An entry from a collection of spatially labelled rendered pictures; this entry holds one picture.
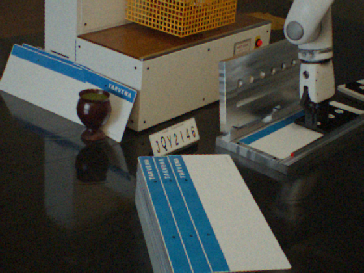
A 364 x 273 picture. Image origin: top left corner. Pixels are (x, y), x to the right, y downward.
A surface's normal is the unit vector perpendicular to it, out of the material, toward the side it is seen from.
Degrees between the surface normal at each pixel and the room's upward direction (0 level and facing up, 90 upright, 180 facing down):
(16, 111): 0
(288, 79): 81
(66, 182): 0
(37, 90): 63
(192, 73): 90
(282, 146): 0
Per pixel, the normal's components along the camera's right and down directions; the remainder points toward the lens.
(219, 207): 0.08, -0.90
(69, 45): -0.64, 0.28
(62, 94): -0.51, -0.15
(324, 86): 0.76, 0.11
